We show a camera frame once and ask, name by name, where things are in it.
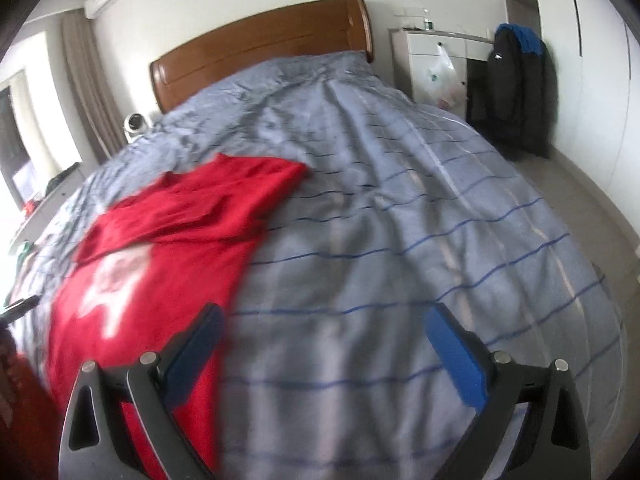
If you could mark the white plastic bag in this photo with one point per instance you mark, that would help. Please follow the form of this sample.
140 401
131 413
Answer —
436 80

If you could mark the grey plaid bed duvet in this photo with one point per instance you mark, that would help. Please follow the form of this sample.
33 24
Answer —
326 372

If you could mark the blue garment on chair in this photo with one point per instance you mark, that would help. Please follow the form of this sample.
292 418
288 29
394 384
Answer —
529 41

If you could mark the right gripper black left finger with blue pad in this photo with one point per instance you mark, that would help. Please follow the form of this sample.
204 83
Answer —
95 442

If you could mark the white low window cabinet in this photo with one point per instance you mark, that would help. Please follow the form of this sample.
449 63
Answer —
33 227

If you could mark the white bedside dresser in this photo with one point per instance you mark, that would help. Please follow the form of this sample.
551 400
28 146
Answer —
469 54

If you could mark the brown wooden headboard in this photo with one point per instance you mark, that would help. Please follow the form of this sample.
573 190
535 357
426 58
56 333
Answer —
308 28

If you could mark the black jacket on chair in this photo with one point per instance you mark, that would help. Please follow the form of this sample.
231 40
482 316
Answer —
518 100

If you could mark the white wardrobe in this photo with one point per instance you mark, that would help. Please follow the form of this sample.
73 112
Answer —
597 64

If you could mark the red sweater white print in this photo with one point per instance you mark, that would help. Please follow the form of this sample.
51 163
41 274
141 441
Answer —
145 269

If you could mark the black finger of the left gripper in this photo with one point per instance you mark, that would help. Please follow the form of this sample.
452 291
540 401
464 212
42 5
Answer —
19 309

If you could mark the beige curtain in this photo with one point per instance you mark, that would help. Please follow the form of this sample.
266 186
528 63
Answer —
92 94

